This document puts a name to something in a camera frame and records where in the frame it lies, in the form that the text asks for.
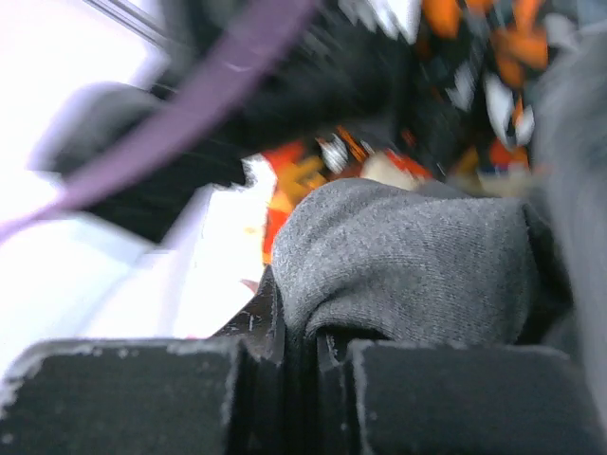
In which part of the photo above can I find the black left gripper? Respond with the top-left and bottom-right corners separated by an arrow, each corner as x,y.
156,0 -> 418,153

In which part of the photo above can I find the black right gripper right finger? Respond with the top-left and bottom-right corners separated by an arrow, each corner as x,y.
317,336 -> 606,454

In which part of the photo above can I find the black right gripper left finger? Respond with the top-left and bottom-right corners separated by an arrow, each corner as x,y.
1,338 -> 285,455

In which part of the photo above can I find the black orange white patterned cloth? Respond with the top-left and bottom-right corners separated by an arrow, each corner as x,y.
312,0 -> 584,191

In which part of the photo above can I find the grey cloth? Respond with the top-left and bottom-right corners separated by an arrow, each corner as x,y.
269,27 -> 607,380

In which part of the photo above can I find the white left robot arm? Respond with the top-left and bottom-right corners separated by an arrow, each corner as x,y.
1,157 -> 275,343

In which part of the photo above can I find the orange red camouflage cloth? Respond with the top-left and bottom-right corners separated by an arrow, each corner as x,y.
262,129 -> 431,265

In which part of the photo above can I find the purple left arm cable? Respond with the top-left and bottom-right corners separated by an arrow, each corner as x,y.
0,0 -> 319,241

